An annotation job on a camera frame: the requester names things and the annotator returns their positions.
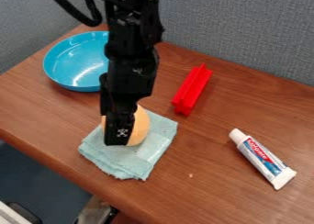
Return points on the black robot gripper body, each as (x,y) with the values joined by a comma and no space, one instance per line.
(135,32)

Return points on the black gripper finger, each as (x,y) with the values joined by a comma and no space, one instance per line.
(104,105)
(123,108)

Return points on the yellow foam ball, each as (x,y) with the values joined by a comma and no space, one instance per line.
(139,128)

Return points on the blue plastic plate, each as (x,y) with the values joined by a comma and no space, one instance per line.
(75,61)

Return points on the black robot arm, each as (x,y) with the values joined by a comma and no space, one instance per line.
(135,32)

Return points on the light blue folded cloth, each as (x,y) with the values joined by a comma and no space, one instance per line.
(130,162)

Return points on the red star-shaped block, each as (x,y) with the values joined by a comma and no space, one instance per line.
(190,90)

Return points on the white object at corner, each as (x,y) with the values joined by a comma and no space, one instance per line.
(9,216)

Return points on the white Colgate toothpaste tube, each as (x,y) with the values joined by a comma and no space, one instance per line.
(274,169)

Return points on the grey table leg bracket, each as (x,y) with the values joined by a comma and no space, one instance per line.
(98,212)

